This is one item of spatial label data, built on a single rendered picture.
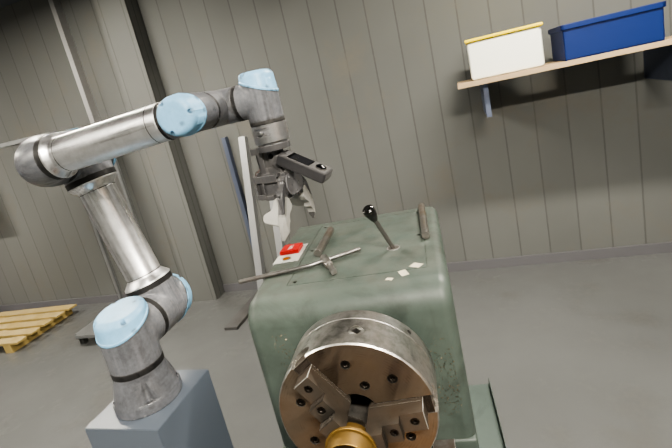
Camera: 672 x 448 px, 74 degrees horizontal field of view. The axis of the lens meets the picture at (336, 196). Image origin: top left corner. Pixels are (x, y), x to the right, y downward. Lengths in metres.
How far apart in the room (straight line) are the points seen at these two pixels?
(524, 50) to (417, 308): 2.29
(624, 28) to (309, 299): 2.57
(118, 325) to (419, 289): 0.65
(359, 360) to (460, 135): 2.91
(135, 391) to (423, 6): 3.15
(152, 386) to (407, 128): 2.93
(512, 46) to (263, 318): 2.41
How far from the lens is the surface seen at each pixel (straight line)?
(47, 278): 6.16
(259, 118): 0.93
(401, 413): 0.90
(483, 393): 1.82
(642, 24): 3.18
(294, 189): 0.96
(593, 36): 3.11
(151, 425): 1.12
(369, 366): 0.89
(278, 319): 1.07
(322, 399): 0.88
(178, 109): 0.84
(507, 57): 3.04
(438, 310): 1.00
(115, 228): 1.18
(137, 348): 1.10
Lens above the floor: 1.69
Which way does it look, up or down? 13 degrees down
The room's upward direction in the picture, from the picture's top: 13 degrees counter-clockwise
